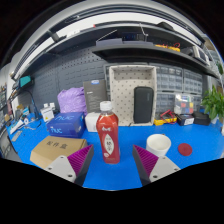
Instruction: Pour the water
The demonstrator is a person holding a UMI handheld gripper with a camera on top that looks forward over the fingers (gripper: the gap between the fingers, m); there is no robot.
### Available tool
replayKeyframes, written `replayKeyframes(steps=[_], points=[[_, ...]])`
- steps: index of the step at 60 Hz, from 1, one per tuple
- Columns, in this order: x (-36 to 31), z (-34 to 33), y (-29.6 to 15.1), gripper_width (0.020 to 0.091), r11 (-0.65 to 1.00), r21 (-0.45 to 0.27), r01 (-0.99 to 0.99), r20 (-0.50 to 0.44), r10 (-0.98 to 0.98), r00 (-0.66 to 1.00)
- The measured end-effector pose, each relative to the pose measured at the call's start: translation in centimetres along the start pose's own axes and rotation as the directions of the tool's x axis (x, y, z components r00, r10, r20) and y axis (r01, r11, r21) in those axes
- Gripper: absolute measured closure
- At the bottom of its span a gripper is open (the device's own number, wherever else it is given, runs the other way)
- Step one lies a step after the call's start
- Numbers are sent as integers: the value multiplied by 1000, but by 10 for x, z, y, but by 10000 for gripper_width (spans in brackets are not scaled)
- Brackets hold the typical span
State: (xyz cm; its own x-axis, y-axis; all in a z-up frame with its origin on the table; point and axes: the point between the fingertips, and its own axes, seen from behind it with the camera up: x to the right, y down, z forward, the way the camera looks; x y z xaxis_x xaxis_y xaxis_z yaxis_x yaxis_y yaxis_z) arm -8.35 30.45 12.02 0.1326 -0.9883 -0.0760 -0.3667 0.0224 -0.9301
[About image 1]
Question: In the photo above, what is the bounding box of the black overhead shelf unit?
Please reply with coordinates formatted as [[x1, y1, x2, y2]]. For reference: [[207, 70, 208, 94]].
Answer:
[[19, 23, 221, 81]]

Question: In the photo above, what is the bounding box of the red drink bottle white cap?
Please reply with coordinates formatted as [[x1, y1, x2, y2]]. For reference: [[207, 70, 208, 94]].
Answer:
[[95, 100, 121, 165]]

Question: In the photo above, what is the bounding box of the brown cardboard box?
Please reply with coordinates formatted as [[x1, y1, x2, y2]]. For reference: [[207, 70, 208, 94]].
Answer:
[[29, 135, 88, 169]]

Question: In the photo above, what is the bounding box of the flat black pouch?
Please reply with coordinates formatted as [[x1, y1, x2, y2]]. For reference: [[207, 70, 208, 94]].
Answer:
[[193, 111, 212, 126]]

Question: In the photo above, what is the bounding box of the grey pegboard panel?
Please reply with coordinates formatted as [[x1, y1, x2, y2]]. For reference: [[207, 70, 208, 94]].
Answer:
[[31, 46, 109, 111]]

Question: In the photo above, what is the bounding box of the blue carton box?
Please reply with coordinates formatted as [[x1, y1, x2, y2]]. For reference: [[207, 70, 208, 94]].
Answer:
[[45, 111, 86, 139]]

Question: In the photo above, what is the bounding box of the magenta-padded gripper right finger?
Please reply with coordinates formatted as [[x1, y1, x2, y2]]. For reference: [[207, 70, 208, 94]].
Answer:
[[132, 144, 182, 187]]

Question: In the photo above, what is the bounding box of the cream polka-dot storage box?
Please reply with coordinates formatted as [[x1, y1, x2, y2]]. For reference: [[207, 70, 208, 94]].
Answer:
[[108, 64, 158, 127]]

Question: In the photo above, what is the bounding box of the white wire shelf unit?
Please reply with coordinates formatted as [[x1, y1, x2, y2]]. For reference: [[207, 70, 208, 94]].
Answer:
[[204, 38, 224, 88]]

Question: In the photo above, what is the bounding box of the green potted plant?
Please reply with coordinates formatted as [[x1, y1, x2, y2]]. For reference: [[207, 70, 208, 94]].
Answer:
[[200, 84, 224, 125]]

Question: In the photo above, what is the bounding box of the yellow multimeter with red leads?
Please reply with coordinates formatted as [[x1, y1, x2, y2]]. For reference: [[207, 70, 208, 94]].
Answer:
[[153, 109, 178, 127]]

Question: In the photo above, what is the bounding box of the white mug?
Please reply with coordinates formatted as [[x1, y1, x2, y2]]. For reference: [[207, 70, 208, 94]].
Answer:
[[145, 133, 172, 158]]

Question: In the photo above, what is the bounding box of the small white carton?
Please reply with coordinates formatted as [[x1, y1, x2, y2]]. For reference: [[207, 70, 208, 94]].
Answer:
[[84, 111, 102, 133]]

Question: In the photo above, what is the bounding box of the white box with yellow label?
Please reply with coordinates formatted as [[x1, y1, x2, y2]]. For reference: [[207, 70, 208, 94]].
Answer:
[[40, 106, 55, 123]]

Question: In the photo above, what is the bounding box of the small black labelled box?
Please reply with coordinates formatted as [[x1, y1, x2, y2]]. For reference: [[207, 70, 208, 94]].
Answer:
[[176, 113, 195, 127]]

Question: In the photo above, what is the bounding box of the clear organiser with coloured parts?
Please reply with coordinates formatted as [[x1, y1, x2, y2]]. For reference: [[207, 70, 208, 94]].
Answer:
[[173, 93, 195, 116]]

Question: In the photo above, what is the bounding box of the dark grey upright carton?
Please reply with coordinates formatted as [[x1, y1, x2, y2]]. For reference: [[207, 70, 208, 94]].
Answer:
[[82, 79, 109, 114]]

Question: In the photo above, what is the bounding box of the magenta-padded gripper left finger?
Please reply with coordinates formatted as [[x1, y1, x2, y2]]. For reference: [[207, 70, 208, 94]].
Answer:
[[44, 143, 95, 187]]

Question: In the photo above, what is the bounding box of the black rectangular case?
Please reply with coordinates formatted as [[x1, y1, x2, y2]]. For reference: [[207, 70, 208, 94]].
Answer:
[[133, 86, 155, 125]]

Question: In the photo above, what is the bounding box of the teal box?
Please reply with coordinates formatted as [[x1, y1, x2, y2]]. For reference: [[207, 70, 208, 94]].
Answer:
[[19, 75, 33, 88]]

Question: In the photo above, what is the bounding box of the long white overhead lamp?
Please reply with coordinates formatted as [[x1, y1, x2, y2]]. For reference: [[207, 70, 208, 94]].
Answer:
[[13, 11, 204, 78]]

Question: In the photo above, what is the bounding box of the purple plastic bag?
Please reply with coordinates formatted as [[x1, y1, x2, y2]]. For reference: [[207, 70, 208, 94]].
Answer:
[[56, 86, 88, 116]]

